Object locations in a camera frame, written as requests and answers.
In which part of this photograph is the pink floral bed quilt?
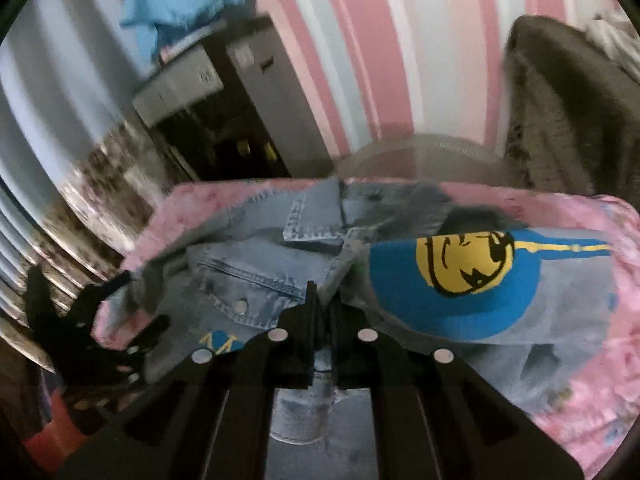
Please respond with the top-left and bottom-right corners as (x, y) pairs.
(92, 176), (640, 478)

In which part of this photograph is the white cloth bundle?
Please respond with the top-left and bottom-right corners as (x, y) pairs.
(585, 11), (640, 81)

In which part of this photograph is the grey air cooler appliance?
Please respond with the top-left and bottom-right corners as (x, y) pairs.
(132, 15), (333, 181)

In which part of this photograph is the blue denim jacket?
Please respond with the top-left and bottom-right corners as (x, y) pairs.
(102, 176), (618, 480)

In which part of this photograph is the dark grey fuzzy blanket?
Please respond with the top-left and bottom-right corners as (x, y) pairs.
(506, 15), (639, 206)

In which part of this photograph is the grey bed headboard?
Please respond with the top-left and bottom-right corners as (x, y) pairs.
(334, 133), (512, 185)

